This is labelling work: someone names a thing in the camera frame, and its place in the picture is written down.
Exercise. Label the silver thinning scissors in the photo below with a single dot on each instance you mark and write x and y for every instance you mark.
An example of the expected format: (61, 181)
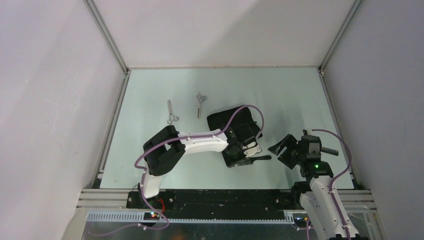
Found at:
(171, 116)

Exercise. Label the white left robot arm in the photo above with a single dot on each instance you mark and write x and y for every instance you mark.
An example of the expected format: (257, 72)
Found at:
(164, 150)

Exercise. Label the small black comb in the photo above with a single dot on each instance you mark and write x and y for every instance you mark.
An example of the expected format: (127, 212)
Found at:
(329, 151)

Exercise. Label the silver hair scissors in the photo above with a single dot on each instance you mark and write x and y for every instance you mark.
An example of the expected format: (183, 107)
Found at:
(200, 99)

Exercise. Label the black handled comb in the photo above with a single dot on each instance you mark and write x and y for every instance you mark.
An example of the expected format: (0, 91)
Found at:
(256, 159)

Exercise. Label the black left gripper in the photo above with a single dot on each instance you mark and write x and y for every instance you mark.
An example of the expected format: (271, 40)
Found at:
(228, 161)

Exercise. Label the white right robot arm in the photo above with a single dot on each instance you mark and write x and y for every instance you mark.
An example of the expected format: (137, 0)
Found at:
(317, 194)

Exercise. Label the aluminium frame rail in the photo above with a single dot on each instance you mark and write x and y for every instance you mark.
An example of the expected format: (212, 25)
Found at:
(105, 147)

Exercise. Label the black zippered tool case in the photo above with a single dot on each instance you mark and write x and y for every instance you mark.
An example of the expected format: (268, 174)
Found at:
(242, 125)

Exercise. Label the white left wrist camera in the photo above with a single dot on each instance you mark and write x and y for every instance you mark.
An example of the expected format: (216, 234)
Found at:
(251, 149)

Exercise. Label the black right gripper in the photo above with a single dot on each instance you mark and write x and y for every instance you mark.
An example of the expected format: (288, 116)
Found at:
(289, 142)

